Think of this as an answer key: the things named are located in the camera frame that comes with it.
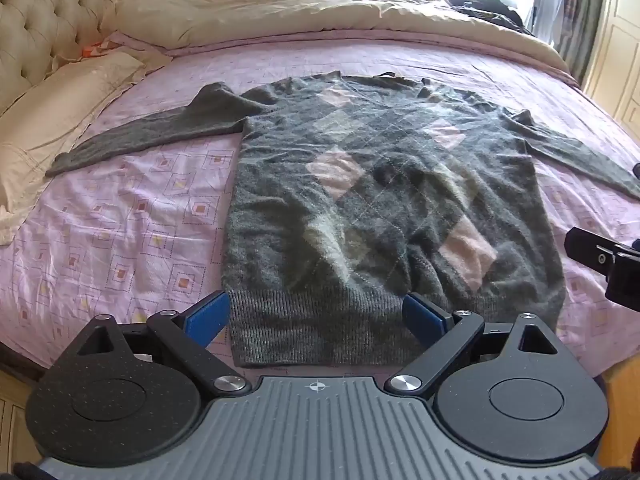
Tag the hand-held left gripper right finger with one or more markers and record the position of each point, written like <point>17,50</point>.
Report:
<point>422,317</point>

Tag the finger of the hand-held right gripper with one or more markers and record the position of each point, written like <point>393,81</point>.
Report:
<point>595,255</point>

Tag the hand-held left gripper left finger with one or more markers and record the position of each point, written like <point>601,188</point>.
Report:
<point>209,316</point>

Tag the grey argyle sweater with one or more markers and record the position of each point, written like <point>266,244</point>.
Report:
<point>400,200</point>

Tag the dark clothes pile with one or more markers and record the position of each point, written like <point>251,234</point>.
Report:
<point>485,12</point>

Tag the pink patterned bed sheet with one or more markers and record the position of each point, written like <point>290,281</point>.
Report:
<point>125,220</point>

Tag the cream panelled door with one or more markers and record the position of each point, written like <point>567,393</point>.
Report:
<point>617,50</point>

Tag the white hanging garment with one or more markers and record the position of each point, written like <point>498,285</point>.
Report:
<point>547,15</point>

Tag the grey-green curtain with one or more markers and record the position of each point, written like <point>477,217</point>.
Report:
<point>582,10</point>

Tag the cream pillow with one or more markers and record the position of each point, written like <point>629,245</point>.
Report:
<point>50,110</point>

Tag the orange patterned cloth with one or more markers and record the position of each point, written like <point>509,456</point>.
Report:
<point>97,50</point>

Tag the cream duvet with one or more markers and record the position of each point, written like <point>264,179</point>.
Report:
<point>300,15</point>

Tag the cream tufted headboard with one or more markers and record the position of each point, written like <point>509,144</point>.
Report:
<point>40,10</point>

